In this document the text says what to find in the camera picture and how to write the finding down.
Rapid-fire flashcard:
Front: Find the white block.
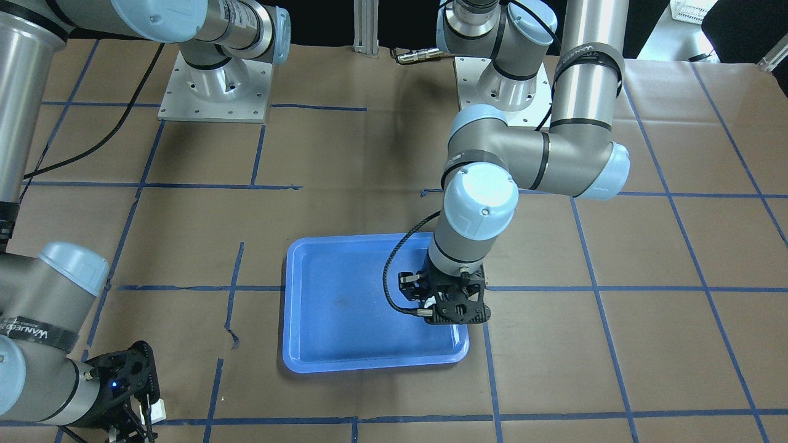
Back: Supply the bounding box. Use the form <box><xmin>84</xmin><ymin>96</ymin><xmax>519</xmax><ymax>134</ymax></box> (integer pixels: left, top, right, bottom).
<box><xmin>150</xmin><ymin>399</ymin><xmax>167</xmax><ymax>424</ymax></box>

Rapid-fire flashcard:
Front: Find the blue plastic tray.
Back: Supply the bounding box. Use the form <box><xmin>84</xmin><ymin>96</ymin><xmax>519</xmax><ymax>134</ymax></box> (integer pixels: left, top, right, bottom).
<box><xmin>282</xmin><ymin>233</ymin><xmax>470</xmax><ymax>373</ymax></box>

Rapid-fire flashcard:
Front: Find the brown paper table cover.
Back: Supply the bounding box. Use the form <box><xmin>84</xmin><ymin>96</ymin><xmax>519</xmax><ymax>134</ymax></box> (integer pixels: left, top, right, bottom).
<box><xmin>0</xmin><ymin>38</ymin><xmax>788</xmax><ymax>443</ymax></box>

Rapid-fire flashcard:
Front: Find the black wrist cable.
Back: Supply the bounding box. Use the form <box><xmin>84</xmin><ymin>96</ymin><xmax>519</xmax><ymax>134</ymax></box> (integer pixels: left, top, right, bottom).
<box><xmin>382</xmin><ymin>210</ymin><xmax>443</xmax><ymax>318</ymax></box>

